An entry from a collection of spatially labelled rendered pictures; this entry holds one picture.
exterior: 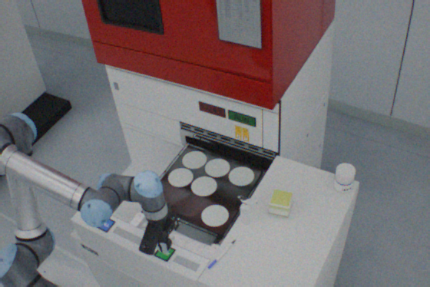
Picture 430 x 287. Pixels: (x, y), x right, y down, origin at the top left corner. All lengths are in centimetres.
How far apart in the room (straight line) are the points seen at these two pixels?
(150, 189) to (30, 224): 50
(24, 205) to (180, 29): 79
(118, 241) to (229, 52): 75
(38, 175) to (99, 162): 206
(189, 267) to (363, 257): 141
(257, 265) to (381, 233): 144
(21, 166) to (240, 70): 78
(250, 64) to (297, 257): 65
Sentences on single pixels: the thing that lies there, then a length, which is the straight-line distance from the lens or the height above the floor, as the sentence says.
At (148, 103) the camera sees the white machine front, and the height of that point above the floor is 102.
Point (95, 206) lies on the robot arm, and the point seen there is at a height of 137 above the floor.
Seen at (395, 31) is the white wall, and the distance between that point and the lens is 307.
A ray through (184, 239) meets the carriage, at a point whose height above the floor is 88.
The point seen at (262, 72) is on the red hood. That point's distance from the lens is 154.
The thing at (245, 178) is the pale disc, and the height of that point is 90.
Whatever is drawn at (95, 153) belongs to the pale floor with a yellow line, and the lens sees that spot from 341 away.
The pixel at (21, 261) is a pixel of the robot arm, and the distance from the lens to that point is 156.
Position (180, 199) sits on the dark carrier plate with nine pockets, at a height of 90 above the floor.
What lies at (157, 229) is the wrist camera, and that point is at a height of 114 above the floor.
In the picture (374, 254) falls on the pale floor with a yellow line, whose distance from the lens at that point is 276.
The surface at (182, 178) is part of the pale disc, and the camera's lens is 186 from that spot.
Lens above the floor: 228
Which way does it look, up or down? 44 degrees down
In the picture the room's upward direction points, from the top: 6 degrees counter-clockwise
